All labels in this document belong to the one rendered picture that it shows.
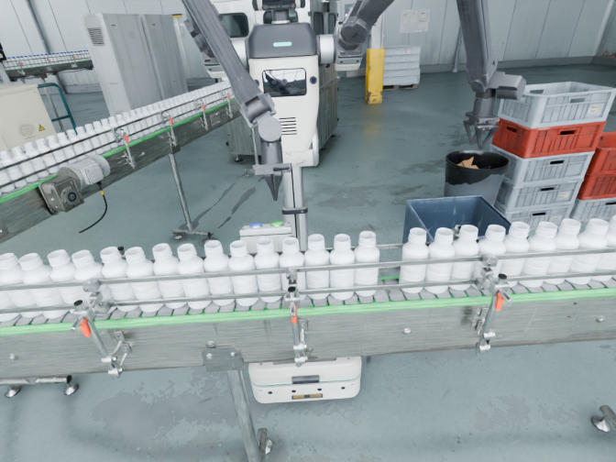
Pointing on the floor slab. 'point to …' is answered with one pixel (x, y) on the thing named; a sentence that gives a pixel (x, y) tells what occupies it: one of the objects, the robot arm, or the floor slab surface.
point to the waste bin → (458, 181)
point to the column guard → (374, 75)
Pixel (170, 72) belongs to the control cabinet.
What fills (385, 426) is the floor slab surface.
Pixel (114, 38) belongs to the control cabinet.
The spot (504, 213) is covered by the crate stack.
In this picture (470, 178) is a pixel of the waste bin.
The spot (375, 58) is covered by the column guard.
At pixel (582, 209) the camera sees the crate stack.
